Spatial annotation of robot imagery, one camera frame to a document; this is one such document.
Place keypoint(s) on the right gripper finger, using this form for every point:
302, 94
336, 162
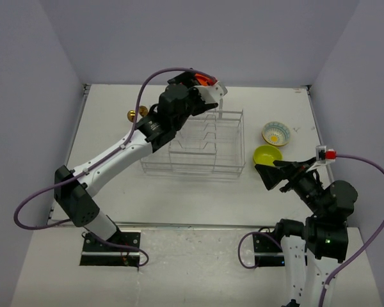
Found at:
284, 164
272, 176

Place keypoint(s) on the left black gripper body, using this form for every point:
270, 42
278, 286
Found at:
196, 105

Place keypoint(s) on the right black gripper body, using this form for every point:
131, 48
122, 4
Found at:
304, 183

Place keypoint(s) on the orange bowl front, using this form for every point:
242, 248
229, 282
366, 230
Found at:
205, 80

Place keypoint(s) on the lime green bowl front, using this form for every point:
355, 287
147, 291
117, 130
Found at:
266, 155

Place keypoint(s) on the blue patterned yellow bowl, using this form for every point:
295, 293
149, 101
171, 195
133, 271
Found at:
276, 134

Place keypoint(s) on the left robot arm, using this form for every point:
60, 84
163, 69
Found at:
75, 188

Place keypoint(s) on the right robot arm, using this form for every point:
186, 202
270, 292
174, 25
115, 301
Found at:
315, 248

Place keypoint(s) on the gold spoon right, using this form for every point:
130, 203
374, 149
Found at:
143, 111

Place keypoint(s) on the gold spoon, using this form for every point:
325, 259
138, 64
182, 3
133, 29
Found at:
143, 111
131, 115

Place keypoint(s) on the gold spoon left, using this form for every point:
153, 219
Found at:
131, 115

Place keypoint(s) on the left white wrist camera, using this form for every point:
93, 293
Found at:
212, 94

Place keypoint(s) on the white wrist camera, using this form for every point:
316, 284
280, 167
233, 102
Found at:
323, 157
212, 94

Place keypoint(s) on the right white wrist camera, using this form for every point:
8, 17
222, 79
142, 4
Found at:
323, 157

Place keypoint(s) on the white wire dish rack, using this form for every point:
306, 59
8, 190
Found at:
209, 145

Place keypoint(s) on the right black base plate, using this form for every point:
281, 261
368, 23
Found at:
266, 252

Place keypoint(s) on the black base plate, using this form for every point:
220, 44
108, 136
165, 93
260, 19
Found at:
95, 253
266, 252

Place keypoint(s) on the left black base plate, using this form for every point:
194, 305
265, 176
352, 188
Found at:
95, 253

